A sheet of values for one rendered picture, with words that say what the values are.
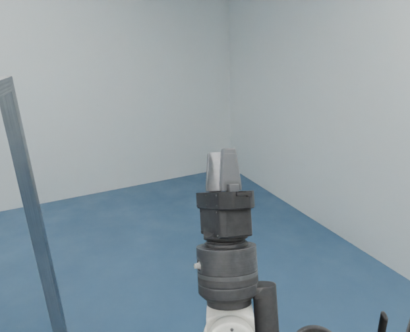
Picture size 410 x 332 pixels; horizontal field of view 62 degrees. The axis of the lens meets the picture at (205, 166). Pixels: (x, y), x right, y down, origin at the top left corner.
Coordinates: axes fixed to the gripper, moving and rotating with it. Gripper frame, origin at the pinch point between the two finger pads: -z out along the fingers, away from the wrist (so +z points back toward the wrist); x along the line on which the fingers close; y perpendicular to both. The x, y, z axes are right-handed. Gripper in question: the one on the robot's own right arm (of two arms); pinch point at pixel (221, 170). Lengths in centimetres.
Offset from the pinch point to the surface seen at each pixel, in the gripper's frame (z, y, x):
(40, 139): -63, 56, -379
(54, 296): 55, 32, -154
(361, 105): -57, -195, -161
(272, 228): 45, -161, -251
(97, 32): -176, -6, -338
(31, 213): 10, 40, -136
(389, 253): 62, -212, -163
